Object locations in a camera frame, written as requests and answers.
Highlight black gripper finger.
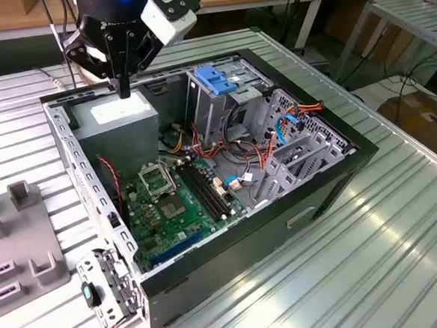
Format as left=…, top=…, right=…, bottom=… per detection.
left=61, top=28, right=125, bottom=103
left=119, top=28, right=168, bottom=99

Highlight blue data wire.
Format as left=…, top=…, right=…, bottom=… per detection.
left=218, top=111, right=306, bottom=191

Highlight orange red power wire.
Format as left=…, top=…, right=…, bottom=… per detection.
left=251, top=101, right=329, bottom=173

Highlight grey metal disk bay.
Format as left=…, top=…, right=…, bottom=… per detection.
left=246, top=124, right=360, bottom=210

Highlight grey power supply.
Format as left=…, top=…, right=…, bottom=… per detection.
left=67, top=85, right=165, bottom=187

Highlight grey metal drive cage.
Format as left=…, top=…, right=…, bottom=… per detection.
left=180, top=53, right=280, bottom=147

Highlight metal socket cover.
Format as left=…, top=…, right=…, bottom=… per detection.
left=137, top=160, right=180, bottom=204

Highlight black RAM slot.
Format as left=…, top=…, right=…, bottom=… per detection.
left=175, top=160, right=227, bottom=226
left=183, top=154, right=236, bottom=220

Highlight CPU socket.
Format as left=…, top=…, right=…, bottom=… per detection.
left=157, top=194, right=189, bottom=225

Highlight green motherboard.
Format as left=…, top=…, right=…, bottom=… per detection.
left=118, top=149, right=256, bottom=276

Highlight blue expansion slot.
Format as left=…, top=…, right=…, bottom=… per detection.
left=147, top=226, right=208, bottom=268

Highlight grey parts rack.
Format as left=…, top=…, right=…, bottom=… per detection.
left=0, top=176, right=75, bottom=323

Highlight black open PC case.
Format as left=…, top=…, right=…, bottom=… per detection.
left=37, top=38, right=392, bottom=328

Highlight black latch teal button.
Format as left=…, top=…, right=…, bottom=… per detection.
left=80, top=279, right=104, bottom=310

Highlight metal slat side table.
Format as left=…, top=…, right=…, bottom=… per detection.
left=326, top=0, right=437, bottom=85

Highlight large brown cardboard box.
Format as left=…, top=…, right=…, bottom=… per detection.
left=375, top=88, right=437, bottom=163

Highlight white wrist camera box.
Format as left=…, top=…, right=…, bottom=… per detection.
left=138, top=0, right=201, bottom=49

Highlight blue plastic drive bracket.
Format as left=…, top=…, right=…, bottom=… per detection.
left=192, top=63, right=243, bottom=99

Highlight yellow black power wires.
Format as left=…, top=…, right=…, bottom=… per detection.
left=157, top=123, right=189, bottom=157

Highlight red black fan wire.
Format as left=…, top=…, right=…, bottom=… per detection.
left=94, top=152, right=126, bottom=216

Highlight black cable bundle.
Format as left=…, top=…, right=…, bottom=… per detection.
left=219, top=98, right=256, bottom=147

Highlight red orange wire bundle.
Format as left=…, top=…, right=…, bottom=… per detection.
left=189, top=115, right=259, bottom=163

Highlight white connector wire bundle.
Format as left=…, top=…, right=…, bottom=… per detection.
left=226, top=170, right=261, bottom=192

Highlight grey card retention bracket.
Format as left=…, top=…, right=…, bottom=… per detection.
left=73, top=245, right=149, bottom=328

